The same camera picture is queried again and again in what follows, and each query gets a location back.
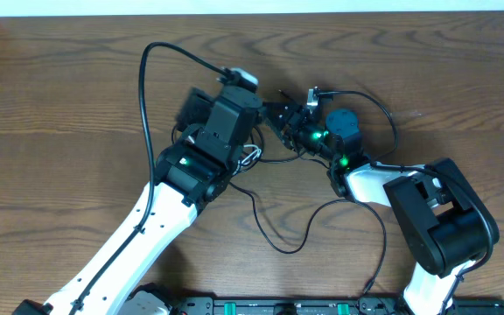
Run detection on white usb cable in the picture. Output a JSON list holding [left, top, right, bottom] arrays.
[[234, 143, 263, 172]]

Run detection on long black cable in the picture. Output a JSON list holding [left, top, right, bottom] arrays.
[[227, 155, 388, 295]]

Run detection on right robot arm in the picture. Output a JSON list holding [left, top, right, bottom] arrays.
[[264, 102, 500, 314]]

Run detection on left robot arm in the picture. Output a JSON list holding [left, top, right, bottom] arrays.
[[15, 86, 263, 315]]

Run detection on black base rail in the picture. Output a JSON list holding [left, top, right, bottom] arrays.
[[120, 283, 504, 315]]

